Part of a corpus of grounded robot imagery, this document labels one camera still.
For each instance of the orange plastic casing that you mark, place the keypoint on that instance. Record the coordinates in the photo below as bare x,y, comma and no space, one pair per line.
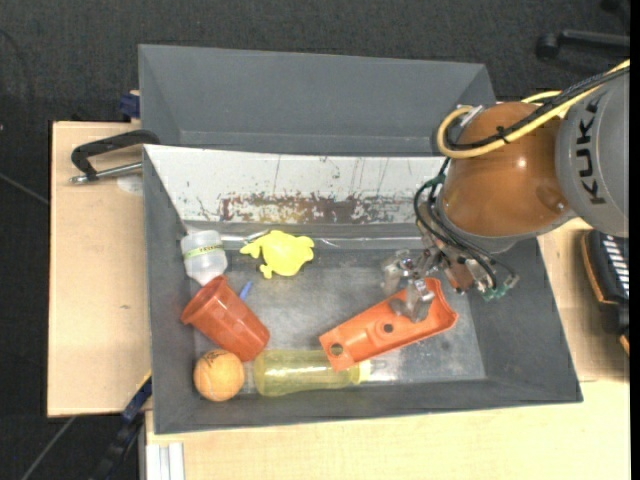
370,338

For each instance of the grey metal bin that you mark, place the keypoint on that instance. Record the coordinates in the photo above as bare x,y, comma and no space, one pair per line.
320,103

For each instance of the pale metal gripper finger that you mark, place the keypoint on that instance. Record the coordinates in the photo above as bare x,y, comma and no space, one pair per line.
395,268
415,303

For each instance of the clear bottle with green band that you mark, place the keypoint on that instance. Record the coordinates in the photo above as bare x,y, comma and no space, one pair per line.
202,258

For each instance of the pale cardboard board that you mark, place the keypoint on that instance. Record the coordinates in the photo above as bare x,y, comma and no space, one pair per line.
90,278

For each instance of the yellow rubber toy animal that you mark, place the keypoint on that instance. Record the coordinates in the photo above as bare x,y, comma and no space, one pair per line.
282,255

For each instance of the yellow clear plastic bottle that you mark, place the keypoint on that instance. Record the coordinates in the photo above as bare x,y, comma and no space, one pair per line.
295,373

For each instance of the small blue stick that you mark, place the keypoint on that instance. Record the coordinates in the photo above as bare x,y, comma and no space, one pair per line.
245,290

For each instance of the orange ball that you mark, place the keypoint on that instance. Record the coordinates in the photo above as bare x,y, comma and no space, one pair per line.
218,374

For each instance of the orange-red plastic cup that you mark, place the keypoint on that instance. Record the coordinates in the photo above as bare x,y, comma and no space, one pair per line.
227,320

